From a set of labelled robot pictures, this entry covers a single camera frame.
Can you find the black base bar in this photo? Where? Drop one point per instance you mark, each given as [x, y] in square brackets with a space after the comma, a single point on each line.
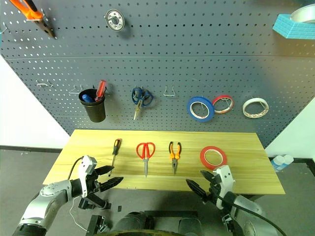
[172, 213]

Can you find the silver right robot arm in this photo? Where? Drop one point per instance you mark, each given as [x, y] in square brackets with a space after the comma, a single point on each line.
[248, 206]

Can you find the black plastic cup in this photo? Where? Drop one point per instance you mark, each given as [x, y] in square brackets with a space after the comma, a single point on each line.
[94, 110]

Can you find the white plastic bottle blue label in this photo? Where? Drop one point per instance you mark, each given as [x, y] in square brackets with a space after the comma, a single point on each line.
[288, 159]
[277, 164]

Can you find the small red tape roll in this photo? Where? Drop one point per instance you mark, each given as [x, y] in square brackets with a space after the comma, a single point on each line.
[224, 96]

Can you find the orange black needle nose pliers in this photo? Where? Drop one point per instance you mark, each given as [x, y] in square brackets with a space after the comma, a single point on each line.
[174, 164]

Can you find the blue tape roll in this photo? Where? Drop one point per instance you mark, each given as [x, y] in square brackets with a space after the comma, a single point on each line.
[189, 109]

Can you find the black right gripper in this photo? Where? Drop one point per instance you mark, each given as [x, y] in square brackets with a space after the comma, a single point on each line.
[213, 190]

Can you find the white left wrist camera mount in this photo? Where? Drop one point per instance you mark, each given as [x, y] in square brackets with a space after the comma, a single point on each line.
[86, 163]

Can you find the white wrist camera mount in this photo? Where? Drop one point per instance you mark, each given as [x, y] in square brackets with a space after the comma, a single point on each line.
[86, 163]
[225, 175]

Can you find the white tape roll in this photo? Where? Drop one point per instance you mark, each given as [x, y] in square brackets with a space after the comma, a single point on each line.
[256, 99]

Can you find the round metal wheel disc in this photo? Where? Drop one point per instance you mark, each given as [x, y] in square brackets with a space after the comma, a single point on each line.
[110, 24]

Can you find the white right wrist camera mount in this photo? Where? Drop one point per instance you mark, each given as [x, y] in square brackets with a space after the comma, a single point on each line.
[225, 175]

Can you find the large red tape roll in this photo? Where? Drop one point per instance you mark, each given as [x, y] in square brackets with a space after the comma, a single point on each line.
[201, 157]

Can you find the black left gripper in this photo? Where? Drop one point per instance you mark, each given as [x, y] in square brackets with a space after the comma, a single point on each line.
[93, 184]

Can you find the grey pegboard with tools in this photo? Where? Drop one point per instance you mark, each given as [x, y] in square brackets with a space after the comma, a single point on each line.
[172, 49]

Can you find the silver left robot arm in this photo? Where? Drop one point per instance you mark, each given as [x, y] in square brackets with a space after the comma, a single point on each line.
[41, 201]

